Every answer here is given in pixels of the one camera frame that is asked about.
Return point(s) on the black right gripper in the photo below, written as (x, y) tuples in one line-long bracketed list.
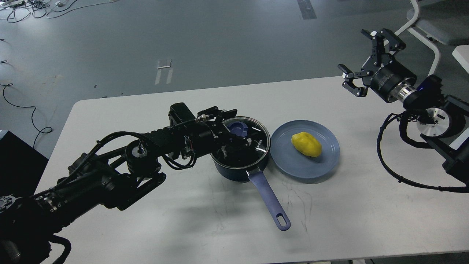
[(390, 73)]

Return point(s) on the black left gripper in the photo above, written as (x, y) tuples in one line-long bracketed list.
[(208, 130)]

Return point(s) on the glass lid blue knob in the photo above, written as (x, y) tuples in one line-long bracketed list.
[(259, 144)]

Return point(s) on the dark blue saucepan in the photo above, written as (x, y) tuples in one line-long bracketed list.
[(256, 176)]

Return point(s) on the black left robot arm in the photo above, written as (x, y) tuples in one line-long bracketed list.
[(117, 172)]

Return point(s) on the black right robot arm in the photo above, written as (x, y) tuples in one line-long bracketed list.
[(430, 120)]

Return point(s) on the yellow potato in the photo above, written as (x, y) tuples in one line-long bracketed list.
[(306, 144)]

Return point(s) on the blue plate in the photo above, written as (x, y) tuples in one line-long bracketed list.
[(295, 164)]

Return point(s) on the white chair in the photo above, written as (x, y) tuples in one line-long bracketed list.
[(444, 21)]

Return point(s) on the white table corner right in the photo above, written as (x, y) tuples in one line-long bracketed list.
[(461, 54)]

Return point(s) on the black box left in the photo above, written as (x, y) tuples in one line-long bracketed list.
[(21, 166)]

